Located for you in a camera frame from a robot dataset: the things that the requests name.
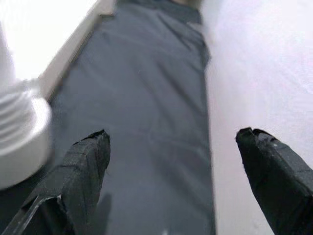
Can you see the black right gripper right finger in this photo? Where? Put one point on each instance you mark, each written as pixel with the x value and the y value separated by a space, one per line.
pixel 278 183

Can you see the black tablecloth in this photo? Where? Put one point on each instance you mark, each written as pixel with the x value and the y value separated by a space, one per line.
pixel 146 98

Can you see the white plastic table leg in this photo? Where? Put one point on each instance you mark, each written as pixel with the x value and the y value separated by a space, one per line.
pixel 14 115

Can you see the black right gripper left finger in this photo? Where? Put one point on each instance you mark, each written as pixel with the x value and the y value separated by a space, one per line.
pixel 78 176

